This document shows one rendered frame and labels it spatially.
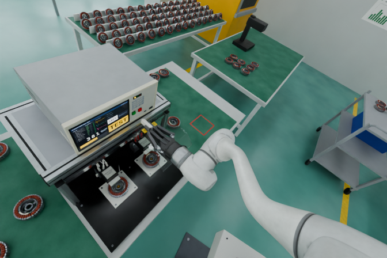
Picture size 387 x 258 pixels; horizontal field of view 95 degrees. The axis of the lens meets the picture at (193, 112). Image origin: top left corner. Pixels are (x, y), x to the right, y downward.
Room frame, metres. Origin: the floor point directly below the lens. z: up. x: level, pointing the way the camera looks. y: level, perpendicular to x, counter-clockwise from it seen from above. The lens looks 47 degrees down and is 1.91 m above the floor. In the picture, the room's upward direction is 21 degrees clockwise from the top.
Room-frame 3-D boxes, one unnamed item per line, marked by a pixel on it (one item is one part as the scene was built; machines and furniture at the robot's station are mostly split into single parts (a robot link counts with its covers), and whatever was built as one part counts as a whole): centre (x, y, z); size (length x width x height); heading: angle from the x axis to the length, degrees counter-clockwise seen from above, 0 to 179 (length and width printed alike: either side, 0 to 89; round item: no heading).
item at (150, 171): (0.51, 0.15, 0.78); 0.15 x 0.15 x 0.01; 66
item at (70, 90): (0.54, 0.49, 1.22); 0.44 x 0.39 x 0.20; 156
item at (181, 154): (0.39, -0.02, 1.18); 0.09 x 0.06 x 0.09; 156
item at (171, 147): (0.42, 0.05, 1.18); 0.09 x 0.08 x 0.07; 66
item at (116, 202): (0.29, 0.24, 0.78); 0.15 x 0.15 x 0.01; 66
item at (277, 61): (2.65, -0.58, 0.37); 1.85 x 1.10 x 0.75; 156
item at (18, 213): (0.06, 0.59, 0.77); 0.11 x 0.11 x 0.04
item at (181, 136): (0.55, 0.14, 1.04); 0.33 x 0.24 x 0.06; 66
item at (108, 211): (0.40, 0.21, 0.76); 0.64 x 0.47 x 0.02; 156
